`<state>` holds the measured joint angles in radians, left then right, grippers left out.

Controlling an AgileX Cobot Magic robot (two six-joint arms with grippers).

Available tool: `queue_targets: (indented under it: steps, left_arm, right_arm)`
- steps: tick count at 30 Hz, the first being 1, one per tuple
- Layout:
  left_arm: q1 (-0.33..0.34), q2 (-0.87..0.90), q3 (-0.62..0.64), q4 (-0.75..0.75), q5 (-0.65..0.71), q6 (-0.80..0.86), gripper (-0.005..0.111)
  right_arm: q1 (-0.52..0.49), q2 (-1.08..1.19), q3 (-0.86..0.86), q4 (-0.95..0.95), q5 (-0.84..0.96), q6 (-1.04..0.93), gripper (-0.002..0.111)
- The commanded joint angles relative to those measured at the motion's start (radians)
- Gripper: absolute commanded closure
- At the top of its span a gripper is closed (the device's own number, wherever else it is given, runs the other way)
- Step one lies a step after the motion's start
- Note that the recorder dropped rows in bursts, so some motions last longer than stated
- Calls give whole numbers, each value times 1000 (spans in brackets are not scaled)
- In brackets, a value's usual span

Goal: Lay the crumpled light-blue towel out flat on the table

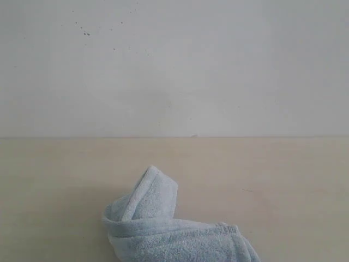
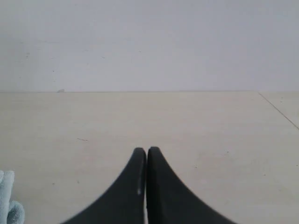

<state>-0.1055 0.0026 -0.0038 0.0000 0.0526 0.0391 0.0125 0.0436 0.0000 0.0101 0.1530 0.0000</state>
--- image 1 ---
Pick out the light blue terry towel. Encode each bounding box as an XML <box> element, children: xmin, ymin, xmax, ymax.
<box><xmin>102</xmin><ymin>166</ymin><xmax>260</xmax><ymax>261</ymax></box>

